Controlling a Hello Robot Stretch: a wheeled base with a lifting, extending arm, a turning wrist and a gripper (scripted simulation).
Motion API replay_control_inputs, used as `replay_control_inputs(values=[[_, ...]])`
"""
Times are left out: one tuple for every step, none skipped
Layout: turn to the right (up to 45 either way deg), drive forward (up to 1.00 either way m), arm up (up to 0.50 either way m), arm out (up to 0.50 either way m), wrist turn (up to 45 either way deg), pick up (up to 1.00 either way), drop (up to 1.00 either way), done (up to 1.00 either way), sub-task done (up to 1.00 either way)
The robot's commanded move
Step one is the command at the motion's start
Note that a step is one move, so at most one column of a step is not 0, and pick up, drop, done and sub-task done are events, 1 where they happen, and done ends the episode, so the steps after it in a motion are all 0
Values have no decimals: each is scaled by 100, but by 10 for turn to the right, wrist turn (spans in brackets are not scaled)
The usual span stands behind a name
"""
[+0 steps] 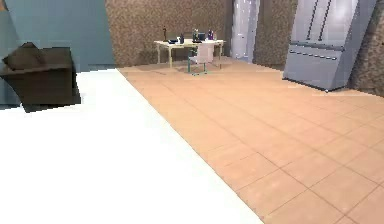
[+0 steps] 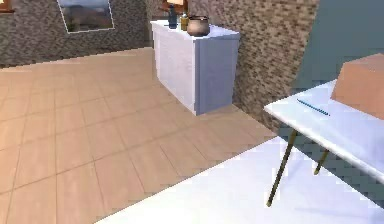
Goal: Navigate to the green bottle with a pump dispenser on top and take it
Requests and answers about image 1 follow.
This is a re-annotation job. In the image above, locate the black fridge handle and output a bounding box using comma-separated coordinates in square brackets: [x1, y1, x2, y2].
[306, 0, 319, 41]
[318, 0, 333, 42]

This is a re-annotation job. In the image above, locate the white room door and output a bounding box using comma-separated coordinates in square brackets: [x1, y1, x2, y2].
[230, 0, 261, 63]

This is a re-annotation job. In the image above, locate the pale yellow table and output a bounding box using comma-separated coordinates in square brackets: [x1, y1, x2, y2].
[153, 38, 226, 70]

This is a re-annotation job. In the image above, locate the grey fridge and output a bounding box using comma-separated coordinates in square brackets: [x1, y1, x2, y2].
[282, 0, 378, 93]

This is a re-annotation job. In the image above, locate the white chair with green legs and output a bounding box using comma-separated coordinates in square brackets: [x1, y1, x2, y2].
[186, 43, 215, 76]

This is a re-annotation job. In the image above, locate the dark brown armchair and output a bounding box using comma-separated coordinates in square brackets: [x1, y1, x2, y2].
[0, 41, 82, 114]

